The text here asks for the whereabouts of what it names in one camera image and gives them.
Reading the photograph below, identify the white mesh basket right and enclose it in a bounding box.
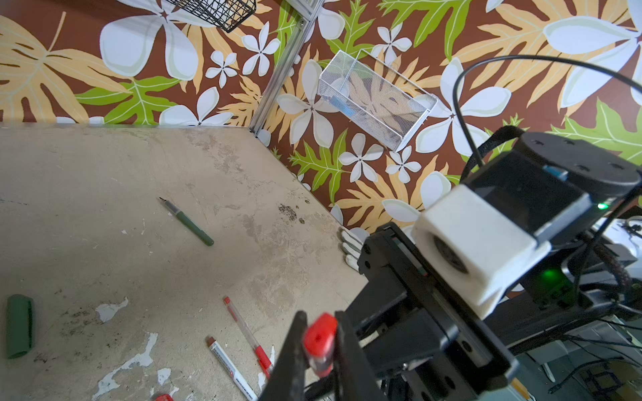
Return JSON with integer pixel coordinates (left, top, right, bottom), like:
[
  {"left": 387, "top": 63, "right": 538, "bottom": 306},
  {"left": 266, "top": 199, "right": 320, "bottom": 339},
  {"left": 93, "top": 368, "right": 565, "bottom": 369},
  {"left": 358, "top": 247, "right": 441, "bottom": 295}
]
[{"left": 319, "top": 50, "right": 437, "bottom": 152}]

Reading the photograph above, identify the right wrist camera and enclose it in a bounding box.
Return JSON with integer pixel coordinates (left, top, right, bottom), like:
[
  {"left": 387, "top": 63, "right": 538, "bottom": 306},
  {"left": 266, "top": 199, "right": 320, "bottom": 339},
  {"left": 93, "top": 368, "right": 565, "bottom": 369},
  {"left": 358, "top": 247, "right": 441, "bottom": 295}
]
[{"left": 412, "top": 185, "right": 552, "bottom": 319}]

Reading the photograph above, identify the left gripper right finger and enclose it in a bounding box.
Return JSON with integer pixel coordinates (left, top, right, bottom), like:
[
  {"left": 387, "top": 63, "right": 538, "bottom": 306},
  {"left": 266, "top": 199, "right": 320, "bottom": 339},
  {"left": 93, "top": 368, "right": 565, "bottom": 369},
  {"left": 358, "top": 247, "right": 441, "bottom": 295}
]
[{"left": 334, "top": 311, "right": 386, "bottom": 401}]

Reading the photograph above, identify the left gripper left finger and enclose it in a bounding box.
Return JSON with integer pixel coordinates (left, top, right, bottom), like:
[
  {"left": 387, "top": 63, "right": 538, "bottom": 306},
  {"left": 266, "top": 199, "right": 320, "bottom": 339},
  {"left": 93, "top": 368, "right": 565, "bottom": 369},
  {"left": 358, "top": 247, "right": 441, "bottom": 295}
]
[{"left": 258, "top": 311, "right": 309, "bottom": 401}]

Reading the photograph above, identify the dark green pen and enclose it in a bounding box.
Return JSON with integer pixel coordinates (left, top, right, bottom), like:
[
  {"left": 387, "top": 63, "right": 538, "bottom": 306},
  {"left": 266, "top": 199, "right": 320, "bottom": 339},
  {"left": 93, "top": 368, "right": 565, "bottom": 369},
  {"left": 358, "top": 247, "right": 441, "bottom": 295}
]
[{"left": 158, "top": 197, "right": 214, "bottom": 247}]

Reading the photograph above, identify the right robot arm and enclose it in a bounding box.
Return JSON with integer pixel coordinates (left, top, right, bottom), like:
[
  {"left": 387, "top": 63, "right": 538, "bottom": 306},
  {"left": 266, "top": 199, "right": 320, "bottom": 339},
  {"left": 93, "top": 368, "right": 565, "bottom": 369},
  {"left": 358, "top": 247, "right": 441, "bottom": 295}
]
[{"left": 304, "top": 126, "right": 641, "bottom": 400}]

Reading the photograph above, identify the white brown-capped marker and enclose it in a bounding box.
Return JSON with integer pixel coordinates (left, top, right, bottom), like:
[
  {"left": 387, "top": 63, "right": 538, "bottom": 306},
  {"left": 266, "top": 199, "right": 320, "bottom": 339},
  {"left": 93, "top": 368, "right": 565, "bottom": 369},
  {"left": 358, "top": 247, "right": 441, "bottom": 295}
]
[{"left": 206, "top": 336, "right": 257, "bottom": 401}]

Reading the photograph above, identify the red gel pen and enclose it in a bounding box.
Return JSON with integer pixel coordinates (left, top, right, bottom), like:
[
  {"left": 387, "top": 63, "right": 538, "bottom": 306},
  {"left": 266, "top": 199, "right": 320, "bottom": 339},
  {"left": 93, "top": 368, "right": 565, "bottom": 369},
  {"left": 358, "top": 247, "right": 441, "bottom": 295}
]
[{"left": 155, "top": 394, "right": 174, "bottom": 401}]

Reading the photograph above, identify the dark green pen cap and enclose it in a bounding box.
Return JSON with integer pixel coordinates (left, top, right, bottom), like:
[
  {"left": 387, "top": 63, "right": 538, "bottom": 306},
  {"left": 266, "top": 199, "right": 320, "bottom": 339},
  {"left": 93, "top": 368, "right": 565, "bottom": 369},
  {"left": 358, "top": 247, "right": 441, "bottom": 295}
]
[{"left": 6, "top": 294, "right": 34, "bottom": 359}]

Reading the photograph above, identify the clear red-capped pen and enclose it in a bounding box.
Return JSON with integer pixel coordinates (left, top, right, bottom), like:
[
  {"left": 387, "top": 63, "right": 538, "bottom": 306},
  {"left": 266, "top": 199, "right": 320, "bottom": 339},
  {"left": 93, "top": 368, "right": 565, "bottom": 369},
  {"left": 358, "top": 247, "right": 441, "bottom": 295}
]
[{"left": 223, "top": 296, "right": 273, "bottom": 379}]

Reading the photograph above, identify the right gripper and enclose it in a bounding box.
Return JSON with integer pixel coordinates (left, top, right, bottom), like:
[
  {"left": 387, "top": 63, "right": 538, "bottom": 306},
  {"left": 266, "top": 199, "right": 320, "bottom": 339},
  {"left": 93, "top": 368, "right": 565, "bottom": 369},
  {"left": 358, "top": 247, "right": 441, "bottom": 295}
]
[{"left": 347, "top": 223, "right": 519, "bottom": 400}]

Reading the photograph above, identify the blue object in basket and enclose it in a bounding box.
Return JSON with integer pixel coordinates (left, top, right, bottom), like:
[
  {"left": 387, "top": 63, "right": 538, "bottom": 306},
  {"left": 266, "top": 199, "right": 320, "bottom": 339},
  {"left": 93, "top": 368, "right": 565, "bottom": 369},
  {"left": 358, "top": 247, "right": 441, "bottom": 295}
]
[{"left": 331, "top": 96, "right": 360, "bottom": 117}]

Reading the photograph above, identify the black wire basket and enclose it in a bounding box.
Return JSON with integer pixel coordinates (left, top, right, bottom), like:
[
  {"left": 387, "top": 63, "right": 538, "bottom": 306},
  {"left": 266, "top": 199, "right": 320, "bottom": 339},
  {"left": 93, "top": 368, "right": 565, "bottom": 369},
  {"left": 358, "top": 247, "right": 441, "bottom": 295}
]
[{"left": 171, "top": 0, "right": 257, "bottom": 33}]

